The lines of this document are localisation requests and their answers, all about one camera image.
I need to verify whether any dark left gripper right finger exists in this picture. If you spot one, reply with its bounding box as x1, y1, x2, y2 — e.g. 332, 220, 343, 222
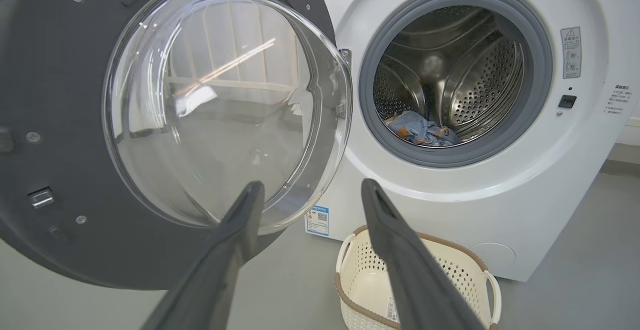
361, 178, 486, 330

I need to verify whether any cream perforated laundry basket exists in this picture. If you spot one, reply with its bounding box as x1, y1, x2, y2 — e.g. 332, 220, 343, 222
335, 225, 502, 330

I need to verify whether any grey warning sticker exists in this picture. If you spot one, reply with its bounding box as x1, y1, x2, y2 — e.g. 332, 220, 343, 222
560, 26, 582, 80

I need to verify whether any round glass washer door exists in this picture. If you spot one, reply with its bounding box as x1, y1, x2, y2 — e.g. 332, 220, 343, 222
0, 0, 353, 291

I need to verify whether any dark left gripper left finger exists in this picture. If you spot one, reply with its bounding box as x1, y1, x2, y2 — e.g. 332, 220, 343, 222
141, 181, 266, 330

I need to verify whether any round white filter cover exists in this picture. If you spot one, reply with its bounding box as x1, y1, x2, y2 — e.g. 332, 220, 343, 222
468, 242, 517, 271

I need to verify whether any blue energy label sticker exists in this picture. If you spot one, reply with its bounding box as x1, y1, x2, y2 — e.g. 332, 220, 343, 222
305, 205, 330, 237

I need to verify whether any white front-load washing machine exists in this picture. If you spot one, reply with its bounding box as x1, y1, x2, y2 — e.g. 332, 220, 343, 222
305, 0, 640, 283

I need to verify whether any blue cartoon print garment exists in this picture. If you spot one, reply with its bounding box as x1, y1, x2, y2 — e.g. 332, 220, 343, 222
385, 110, 441, 146
425, 125, 460, 147

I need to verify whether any basket product label sticker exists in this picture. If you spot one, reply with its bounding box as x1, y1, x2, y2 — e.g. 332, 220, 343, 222
384, 297, 401, 325

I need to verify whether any stainless steel washing machine drum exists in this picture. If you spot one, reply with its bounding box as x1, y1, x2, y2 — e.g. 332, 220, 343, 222
372, 5, 526, 148

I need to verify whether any black text instruction decal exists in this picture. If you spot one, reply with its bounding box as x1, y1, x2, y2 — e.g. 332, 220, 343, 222
602, 84, 633, 117

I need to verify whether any grey rubber door gasket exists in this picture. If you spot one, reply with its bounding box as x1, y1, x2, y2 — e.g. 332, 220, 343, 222
358, 0, 554, 168

